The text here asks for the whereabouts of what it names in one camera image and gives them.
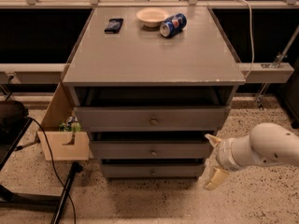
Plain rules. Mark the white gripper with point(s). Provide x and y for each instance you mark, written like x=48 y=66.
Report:
x=223 y=155

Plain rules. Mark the grey drawer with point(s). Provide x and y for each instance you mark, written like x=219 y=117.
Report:
x=150 y=150
x=151 y=119
x=152 y=171

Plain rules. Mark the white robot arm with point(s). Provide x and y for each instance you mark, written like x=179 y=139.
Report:
x=267 y=144

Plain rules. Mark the grey drawer cabinet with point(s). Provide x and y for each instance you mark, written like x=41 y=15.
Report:
x=139 y=67

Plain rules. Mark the grey bottom drawer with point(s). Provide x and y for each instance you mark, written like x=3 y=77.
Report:
x=152 y=171

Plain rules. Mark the grey top drawer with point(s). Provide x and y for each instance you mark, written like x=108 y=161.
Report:
x=151 y=119

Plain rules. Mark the metal diagonal strut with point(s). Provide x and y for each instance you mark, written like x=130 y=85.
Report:
x=275 y=64

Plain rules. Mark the blue pepsi can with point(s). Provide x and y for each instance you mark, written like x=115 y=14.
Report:
x=173 y=25

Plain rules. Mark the green snack bag in box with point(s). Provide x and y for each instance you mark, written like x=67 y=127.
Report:
x=70 y=125

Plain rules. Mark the cardboard box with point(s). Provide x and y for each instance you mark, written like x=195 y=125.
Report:
x=62 y=145

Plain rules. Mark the white bowl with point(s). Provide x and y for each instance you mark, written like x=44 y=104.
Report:
x=152 y=16

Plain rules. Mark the dark blue snack packet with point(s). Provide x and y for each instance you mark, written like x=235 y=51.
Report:
x=114 y=26

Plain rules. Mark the black bag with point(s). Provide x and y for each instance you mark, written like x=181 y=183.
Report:
x=11 y=112

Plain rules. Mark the metal rail beam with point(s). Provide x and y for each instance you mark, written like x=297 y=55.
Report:
x=52 y=73

